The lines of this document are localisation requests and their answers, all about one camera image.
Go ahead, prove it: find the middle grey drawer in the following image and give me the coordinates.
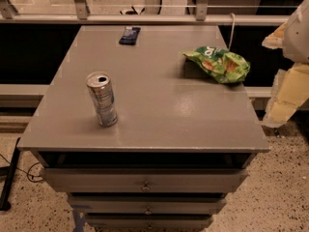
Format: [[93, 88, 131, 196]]
[[68, 196, 226, 215]]

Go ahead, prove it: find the thin black floor cable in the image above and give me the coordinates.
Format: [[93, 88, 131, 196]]
[[0, 154, 43, 184]]

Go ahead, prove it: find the metal railing frame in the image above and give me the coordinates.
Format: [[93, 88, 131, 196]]
[[0, 0, 309, 27]]

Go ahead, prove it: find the silver blue redbull can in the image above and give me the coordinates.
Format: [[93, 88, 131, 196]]
[[86, 72, 118, 127]]

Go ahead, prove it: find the dark blue snack packet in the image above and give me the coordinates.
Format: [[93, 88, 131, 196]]
[[119, 27, 141, 45]]

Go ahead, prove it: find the white hanging cable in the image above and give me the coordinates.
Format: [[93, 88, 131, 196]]
[[228, 13, 237, 51]]

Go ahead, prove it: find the grey drawer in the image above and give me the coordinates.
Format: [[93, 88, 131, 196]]
[[68, 196, 226, 215], [41, 168, 248, 193], [86, 215, 213, 229]]

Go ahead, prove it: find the top grey drawer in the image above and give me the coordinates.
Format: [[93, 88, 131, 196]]
[[41, 168, 248, 193]]

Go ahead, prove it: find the black floor stand bar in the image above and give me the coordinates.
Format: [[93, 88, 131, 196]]
[[0, 146, 20, 211]]

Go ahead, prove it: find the bottom grey drawer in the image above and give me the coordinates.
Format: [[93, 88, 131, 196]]
[[86, 215, 213, 229]]

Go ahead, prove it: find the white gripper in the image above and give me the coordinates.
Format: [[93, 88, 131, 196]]
[[262, 0, 309, 128]]

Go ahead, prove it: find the grey drawer cabinet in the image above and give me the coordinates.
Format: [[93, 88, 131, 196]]
[[17, 24, 270, 232]]

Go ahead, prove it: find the green chip bag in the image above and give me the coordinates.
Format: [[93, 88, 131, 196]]
[[183, 46, 250, 84]]

